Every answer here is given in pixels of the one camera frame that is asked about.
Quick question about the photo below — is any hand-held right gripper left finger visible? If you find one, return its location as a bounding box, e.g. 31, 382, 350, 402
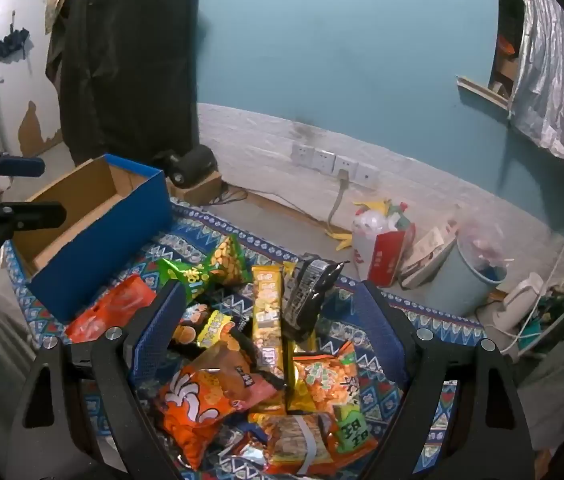
4, 280, 187, 480

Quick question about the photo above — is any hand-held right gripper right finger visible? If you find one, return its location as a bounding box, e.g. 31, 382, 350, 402
354, 280, 535, 480

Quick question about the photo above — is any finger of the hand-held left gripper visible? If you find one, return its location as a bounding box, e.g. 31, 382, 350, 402
0, 147, 46, 183
0, 201, 68, 241

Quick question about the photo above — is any red snack packet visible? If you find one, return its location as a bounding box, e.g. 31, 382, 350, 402
64, 274, 157, 343

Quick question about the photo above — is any black yellow snack packet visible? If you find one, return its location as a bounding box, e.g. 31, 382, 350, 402
172, 305, 253, 361

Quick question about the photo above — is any orange green snack packet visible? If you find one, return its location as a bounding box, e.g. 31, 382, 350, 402
292, 342, 377, 456

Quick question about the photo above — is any orange white snack packet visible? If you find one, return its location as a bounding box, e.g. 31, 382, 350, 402
154, 342, 287, 471

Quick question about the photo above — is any blue cardboard box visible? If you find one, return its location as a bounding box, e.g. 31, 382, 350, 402
12, 154, 173, 323

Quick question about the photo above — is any black silver snack packet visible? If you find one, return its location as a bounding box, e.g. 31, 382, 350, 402
282, 255, 350, 341

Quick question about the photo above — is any green peanut snack packet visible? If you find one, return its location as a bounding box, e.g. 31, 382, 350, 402
156, 234, 253, 306

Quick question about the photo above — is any long yellow snack packet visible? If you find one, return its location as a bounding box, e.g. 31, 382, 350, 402
252, 266, 287, 376

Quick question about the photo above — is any orange clear-window snack packet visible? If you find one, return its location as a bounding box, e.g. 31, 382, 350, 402
242, 412, 343, 476

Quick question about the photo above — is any white door with peeled paint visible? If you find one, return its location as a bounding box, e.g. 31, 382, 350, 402
0, 0, 75, 158

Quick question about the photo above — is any plain yellow snack packet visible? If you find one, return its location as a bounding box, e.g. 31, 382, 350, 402
287, 337, 323, 411

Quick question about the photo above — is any white and red plastic bag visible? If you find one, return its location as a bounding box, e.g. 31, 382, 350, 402
352, 202, 417, 288

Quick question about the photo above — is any beige paper bag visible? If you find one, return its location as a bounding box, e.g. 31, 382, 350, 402
402, 220, 460, 291

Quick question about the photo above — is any light blue trash bin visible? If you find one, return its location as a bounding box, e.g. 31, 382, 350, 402
449, 232, 510, 318

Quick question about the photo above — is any banana peel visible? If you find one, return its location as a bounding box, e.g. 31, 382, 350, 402
324, 227, 355, 251
354, 200, 393, 216

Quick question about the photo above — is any blue patterned blanket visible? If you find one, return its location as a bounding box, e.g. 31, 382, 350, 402
2, 200, 487, 480

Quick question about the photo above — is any dark blue door hanger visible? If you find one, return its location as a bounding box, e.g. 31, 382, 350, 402
0, 27, 30, 61

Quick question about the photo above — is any white plastic appliance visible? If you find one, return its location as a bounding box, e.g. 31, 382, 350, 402
476, 272, 547, 356

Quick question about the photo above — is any small brown cardboard box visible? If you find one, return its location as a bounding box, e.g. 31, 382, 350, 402
167, 170, 223, 206

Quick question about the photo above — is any person in dark clothes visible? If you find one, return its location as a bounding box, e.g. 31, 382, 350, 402
47, 0, 200, 166

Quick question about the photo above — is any grey cloth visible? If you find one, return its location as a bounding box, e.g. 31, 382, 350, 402
514, 330, 564, 456

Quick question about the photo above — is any wooden window sill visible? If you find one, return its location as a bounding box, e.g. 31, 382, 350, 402
456, 75, 512, 111

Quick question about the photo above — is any silver curtain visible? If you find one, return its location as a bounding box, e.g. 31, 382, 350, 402
506, 0, 564, 193

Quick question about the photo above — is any grey plug cable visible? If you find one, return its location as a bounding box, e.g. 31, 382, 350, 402
326, 169, 350, 233

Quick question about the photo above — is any white wall socket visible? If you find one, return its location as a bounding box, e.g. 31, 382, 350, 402
292, 142, 315, 166
312, 149, 337, 173
334, 155, 359, 178
356, 164, 380, 188

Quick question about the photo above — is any black cable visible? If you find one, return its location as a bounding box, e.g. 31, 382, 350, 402
207, 182, 327, 223

